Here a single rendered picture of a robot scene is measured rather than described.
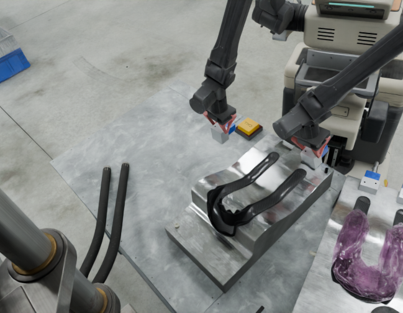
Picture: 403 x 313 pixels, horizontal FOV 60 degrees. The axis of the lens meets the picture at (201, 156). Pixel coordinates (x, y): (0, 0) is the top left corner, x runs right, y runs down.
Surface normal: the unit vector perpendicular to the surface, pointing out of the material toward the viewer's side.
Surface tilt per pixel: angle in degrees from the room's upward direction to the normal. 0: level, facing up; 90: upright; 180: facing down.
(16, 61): 91
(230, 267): 0
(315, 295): 0
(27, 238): 90
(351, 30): 98
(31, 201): 0
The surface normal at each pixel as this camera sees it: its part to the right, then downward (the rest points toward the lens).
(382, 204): -0.13, -0.66
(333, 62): -0.43, 0.71
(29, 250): 0.77, 0.40
